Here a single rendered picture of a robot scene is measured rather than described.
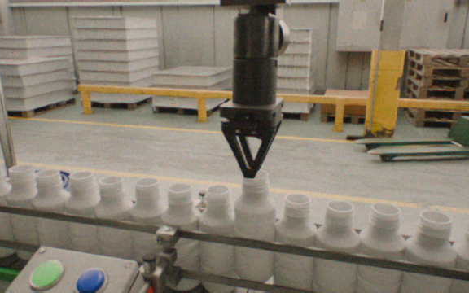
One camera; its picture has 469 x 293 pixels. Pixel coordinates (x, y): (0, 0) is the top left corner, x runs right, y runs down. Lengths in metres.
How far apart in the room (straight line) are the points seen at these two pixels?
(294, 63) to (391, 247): 5.37
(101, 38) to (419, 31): 5.24
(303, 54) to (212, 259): 5.32
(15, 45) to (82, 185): 7.40
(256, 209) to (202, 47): 7.51
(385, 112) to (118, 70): 4.26
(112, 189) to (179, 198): 0.11
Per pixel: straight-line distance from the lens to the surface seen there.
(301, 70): 5.84
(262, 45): 0.47
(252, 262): 0.57
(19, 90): 6.82
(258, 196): 0.53
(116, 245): 0.65
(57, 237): 0.72
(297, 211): 0.54
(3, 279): 0.80
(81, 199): 0.67
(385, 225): 0.54
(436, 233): 0.55
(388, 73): 4.98
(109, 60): 6.89
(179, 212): 0.58
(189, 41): 8.08
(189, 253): 0.60
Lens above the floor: 1.40
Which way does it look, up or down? 18 degrees down
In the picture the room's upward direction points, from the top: straight up
